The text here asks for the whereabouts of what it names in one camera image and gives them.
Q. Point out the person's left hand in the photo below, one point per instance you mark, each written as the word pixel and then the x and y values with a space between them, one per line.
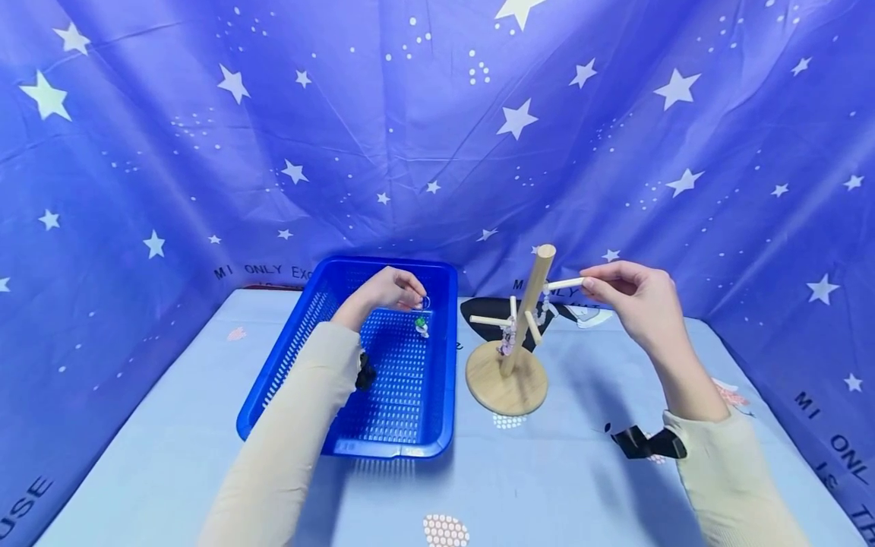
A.
pixel 379 292

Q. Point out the person's right hand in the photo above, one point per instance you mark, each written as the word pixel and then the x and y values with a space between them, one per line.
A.
pixel 649 304

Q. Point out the person's right index finger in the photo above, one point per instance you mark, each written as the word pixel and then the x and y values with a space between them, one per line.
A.
pixel 608 268

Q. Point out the person's left index finger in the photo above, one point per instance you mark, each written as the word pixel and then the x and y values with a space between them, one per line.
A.
pixel 411 279

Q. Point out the person's left thumb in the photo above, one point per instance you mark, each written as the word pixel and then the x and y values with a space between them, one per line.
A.
pixel 409 304

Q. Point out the person's right fingers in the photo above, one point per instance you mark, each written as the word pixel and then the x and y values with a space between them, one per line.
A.
pixel 630 315

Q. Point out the person's right thumb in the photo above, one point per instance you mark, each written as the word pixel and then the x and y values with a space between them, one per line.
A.
pixel 605 289

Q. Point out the keyring with green charm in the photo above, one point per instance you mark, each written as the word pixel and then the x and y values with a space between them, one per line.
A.
pixel 421 324

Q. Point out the wooden peg tree stand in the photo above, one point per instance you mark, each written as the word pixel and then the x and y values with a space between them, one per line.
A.
pixel 507 384

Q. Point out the person's left forearm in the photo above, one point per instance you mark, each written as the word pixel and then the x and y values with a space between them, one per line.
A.
pixel 294 441

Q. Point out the person's right forearm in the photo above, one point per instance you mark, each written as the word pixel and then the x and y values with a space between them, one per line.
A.
pixel 724 471

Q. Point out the black wrist band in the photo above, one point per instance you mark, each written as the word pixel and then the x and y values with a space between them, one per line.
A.
pixel 646 442
pixel 366 372

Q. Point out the blue plastic mesh basket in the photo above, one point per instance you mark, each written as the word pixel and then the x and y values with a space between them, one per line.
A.
pixel 410 395

